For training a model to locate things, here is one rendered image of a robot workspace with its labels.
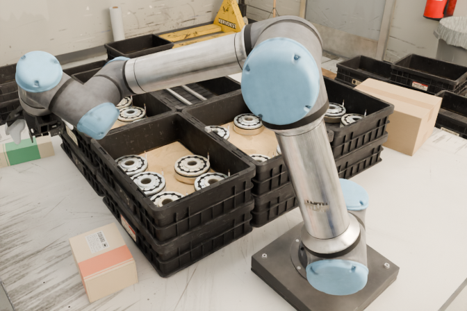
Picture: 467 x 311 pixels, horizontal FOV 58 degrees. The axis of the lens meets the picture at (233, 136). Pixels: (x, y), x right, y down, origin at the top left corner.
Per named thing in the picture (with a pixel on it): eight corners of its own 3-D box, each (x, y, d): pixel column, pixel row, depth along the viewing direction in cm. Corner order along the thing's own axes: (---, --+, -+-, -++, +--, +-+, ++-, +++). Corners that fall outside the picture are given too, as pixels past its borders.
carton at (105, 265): (73, 259, 113) (68, 238, 109) (117, 242, 118) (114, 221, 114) (89, 303, 101) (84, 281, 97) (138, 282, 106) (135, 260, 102)
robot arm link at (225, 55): (318, -7, 78) (100, 50, 95) (314, 12, 69) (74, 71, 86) (331, 51, 83) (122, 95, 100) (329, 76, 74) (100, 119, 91)
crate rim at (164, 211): (258, 174, 111) (258, 167, 110) (156, 221, 95) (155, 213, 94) (179, 116, 138) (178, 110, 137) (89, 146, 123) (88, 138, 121)
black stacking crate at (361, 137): (389, 136, 147) (396, 107, 141) (331, 165, 132) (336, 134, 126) (306, 96, 174) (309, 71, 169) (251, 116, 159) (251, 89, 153)
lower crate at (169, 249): (256, 233, 121) (257, 200, 115) (163, 284, 106) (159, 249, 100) (183, 169, 149) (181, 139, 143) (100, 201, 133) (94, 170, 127)
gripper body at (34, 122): (30, 144, 96) (28, 126, 86) (18, 110, 98) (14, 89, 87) (64, 135, 100) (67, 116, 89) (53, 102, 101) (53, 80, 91)
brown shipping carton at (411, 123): (338, 130, 173) (344, 94, 165) (362, 111, 188) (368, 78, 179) (411, 156, 156) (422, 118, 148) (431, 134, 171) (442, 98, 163)
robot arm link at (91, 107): (134, 95, 86) (87, 63, 84) (108, 124, 77) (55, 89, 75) (119, 120, 90) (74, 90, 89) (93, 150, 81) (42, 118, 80)
